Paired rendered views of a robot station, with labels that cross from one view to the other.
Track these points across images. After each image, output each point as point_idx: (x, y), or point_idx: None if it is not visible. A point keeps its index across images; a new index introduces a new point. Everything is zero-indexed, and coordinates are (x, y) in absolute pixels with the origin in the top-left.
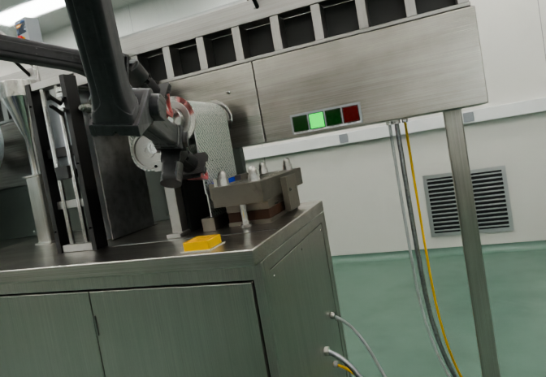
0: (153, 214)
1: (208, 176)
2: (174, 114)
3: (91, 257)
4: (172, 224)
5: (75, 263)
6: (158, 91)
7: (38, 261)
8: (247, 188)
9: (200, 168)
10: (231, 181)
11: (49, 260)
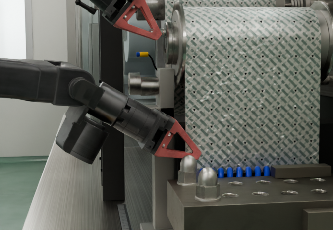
0: None
1: (199, 154)
2: (166, 33)
3: (56, 212)
4: (152, 210)
5: (31, 211)
6: None
7: (69, 186)
8: (178, 209)
9: (144, 141)
10: (255, 175)
11: (67, 191)
